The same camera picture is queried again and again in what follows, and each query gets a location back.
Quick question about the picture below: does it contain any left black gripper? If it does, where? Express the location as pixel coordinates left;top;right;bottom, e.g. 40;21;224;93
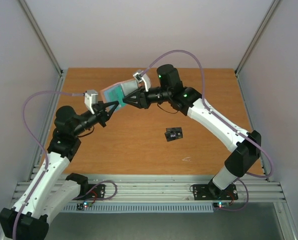
72;99;119;137

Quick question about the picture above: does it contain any pink leather card holder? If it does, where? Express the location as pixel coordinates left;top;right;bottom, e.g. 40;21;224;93
100;79;141;111

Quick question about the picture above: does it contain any black VIP credit card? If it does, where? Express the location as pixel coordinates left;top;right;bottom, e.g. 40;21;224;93
166;127;182;133

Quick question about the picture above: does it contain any green VIP credit card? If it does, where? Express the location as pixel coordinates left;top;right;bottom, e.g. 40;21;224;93
103;85;126;111

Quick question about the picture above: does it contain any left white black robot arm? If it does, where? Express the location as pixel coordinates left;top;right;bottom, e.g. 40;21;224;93
0;101;119;240

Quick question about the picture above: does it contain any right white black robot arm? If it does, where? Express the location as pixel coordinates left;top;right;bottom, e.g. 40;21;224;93
123;64;262;199

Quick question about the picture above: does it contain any left controller board with LEDs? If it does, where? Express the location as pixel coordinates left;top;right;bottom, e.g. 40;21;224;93
76;201;93;211

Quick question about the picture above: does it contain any controller board with leds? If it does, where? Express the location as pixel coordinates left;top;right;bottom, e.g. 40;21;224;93
76;201;93;211
213;201;233;209

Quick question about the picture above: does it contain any right controller board with LEDs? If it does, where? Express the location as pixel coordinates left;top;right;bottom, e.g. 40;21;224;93
213;201;233;209

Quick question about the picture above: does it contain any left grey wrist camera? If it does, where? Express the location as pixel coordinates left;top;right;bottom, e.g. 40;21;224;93
84;89;98;115

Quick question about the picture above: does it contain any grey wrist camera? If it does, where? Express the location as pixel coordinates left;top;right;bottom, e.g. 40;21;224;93
84;89;98;115
133;69;151;92

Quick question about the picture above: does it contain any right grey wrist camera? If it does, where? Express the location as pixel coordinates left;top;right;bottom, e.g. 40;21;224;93
133;69;151;92

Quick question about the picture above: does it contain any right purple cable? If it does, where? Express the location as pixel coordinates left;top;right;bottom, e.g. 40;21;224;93
142;49;275;179

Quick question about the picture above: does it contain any purple cable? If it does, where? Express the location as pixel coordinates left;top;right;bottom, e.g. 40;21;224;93
142;49;275;179
10;91;87;240

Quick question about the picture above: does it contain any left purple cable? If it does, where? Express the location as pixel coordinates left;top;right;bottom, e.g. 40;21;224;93
10;91;87;240

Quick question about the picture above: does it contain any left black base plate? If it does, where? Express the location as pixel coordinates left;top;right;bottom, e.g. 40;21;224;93
73;183;106;201

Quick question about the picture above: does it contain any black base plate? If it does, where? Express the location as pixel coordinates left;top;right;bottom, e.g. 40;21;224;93
73;183;106;201
189;184;239;201

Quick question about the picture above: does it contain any aluminium rail base frame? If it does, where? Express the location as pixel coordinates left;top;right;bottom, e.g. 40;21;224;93
16;174;287;204

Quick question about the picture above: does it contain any left aluminium corner post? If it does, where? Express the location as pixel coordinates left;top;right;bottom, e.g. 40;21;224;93
17;0;63;76

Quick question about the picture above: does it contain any aluminium corner post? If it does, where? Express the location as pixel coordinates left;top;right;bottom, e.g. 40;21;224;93
17;0;63;76
235;0;282;78

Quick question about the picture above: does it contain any grey slotted cable duct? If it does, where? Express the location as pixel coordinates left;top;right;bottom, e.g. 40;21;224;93
60;202;214;214

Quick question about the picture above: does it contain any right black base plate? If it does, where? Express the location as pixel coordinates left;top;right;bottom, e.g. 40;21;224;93
189;184;239;201

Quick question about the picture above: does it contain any right aluminium corner post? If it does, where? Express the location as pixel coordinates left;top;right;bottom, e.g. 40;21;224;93
235;0;282;78

